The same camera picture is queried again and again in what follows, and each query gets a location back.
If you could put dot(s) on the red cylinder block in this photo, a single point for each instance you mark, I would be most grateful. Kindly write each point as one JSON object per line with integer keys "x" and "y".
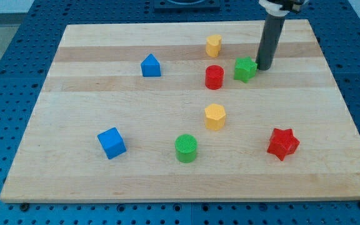
{"x": 214, "y": 77}

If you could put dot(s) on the wooden board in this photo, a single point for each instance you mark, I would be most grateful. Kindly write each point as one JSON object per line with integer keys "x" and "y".
{"x": 95, "y": 83}

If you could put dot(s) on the yellow hexagon block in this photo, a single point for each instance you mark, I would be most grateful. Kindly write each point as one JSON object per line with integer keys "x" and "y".
{"x": 214, "y": 117}

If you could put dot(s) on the blue triangular prism block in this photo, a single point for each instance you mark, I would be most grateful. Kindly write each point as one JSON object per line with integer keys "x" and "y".
{"x": 151, "y": 67}

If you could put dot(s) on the yellow heart block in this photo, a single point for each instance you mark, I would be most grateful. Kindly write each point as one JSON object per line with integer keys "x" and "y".
{"x": 213, "y": 45}

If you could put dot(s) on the red star block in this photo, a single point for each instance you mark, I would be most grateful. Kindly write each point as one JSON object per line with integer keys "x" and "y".
{"x": 282, "y": 143}

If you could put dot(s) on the blue cube block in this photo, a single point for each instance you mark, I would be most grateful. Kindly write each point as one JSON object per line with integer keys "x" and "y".
{"x": 112, "y": 143}

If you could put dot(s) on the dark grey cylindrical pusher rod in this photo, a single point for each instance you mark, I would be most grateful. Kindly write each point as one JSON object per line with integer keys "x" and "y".
{"x": 271, "y": 32}

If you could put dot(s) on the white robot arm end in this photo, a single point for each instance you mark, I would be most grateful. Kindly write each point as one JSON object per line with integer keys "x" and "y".
{"x": 281, "y": 8}

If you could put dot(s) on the green cylinder block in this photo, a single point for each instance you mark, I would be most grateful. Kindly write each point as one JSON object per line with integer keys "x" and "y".
{"x": 186, "y": 148}

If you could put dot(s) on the green star block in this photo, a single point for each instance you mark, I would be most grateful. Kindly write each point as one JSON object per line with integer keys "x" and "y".
{"x": 244, "y": 69}

